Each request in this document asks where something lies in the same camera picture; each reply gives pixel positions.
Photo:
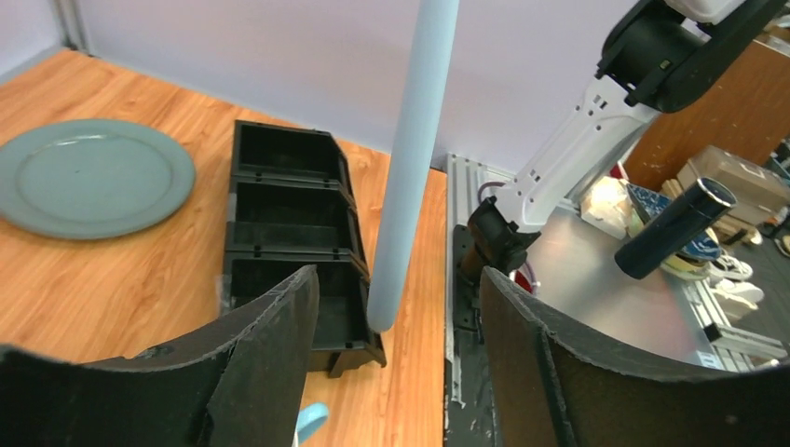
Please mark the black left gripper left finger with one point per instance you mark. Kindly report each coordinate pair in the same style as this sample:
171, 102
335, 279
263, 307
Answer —
237, 381

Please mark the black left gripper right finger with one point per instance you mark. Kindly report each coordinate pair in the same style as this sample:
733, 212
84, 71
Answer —
559, 382

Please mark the white mug with blue handle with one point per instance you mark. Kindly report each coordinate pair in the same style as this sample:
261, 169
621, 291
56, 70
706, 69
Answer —
309, 421

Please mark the black compartment organizer box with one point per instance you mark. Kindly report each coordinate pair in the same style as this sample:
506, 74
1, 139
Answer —
291, 203

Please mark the light blue toothbrush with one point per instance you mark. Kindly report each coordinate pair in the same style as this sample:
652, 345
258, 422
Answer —
411, 153

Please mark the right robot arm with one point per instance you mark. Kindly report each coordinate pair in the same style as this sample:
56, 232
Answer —
660, 58

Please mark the white sneakers on floor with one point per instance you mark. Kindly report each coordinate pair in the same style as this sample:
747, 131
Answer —
730, 282

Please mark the black cylindrical flask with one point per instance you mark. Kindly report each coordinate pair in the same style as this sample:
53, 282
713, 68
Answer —
674, 225

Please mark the round grey-blue plate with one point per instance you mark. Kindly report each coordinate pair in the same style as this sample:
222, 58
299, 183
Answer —
90, 179

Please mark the cardboard box in background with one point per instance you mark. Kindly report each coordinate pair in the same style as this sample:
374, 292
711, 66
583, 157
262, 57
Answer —
760, 193

